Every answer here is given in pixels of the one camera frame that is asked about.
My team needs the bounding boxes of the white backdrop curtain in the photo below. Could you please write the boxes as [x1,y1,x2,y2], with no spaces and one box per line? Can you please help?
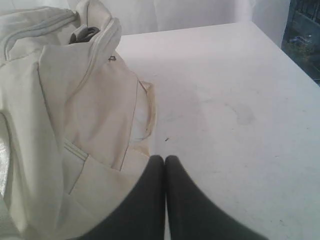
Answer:
[0,0,290,64]

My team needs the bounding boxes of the beige duffel bag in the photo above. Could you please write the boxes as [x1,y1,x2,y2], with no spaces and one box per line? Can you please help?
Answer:
[0,0,156,240]

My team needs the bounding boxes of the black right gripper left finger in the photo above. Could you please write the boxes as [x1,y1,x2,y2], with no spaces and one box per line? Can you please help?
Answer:
[81,155,166,240]

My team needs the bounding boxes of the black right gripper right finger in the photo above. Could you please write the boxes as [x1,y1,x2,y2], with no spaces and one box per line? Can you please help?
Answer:
[165,155,266,240]

